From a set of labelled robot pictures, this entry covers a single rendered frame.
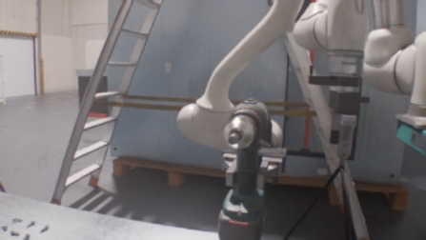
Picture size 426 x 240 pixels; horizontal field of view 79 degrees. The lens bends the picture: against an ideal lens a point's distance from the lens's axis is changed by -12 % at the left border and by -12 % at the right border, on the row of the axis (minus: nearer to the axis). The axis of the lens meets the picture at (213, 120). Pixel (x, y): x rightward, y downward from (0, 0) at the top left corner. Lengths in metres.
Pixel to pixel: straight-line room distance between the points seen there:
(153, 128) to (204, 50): 0.82
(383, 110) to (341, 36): 1.75
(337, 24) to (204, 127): 0.41
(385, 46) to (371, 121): 1.47
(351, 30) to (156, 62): 2.06
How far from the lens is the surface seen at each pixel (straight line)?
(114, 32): 1.88
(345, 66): 0.73
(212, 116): 0.75
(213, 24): 2.43
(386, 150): 2.51
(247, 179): 0.50
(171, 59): 2.53
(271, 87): 2.33
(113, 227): 0.74
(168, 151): 2.65
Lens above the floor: 1.02
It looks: 10 degrees down
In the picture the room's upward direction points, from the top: 1 degrees clockwise
